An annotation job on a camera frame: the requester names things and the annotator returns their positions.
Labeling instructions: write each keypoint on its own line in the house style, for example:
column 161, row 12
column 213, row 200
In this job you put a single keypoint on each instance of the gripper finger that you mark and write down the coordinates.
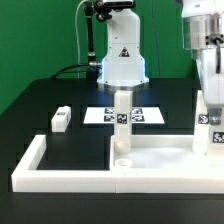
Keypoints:
column 215, row 116

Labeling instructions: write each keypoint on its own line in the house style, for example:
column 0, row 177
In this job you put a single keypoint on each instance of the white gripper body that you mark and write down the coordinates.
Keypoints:
column 212, row 84

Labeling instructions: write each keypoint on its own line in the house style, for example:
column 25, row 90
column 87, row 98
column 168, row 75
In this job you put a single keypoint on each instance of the white desk top tray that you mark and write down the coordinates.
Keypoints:
column 160, row 152

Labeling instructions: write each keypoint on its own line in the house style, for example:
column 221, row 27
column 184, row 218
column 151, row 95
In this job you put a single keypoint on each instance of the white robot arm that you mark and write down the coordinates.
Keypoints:
column 203, row 35

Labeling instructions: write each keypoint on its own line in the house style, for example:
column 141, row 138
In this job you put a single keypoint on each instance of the marker tag plate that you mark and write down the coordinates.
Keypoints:
column 139, row 115

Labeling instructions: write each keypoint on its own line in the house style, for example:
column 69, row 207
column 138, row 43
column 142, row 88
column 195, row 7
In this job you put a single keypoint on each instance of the white U-shaped fence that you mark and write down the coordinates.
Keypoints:
column 27, row 177

